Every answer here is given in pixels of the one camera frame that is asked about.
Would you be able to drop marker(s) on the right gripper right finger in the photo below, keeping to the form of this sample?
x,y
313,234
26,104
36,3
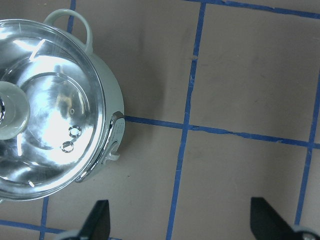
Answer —
x,y
266,223

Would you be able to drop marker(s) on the pale green electric pot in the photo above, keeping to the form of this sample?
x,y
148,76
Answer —
x,y
114,120

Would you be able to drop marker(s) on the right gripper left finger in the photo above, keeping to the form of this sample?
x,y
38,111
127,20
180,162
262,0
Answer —
x,y
97,226

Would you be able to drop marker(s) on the glass pot lid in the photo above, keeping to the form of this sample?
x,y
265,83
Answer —
x,y
67,110

